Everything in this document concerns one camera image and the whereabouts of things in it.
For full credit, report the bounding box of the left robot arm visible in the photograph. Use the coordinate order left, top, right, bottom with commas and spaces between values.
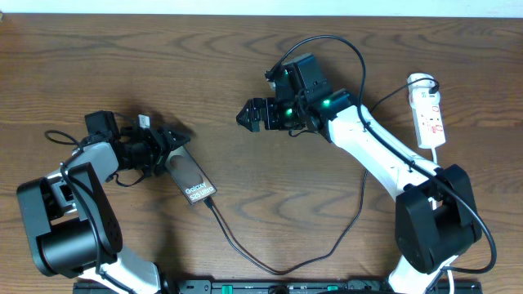
16, 110, 190, 293

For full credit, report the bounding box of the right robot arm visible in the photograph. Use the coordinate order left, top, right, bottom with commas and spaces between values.
236, 53, 482, 293

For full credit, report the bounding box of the white USB charger adapter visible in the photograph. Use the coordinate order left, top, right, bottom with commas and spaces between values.
409, 77, 440, 105

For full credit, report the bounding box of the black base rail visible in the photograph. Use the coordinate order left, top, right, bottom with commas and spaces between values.
72, 279, 483, 294

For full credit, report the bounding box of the black charging cable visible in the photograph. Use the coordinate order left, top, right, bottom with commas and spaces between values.
203, 77, 440, 276

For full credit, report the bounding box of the white power strip cord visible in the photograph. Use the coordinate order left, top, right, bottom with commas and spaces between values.
430, 147, 456, 294

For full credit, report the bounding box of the white power strip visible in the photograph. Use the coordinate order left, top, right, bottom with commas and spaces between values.
407, 73, 446, 149

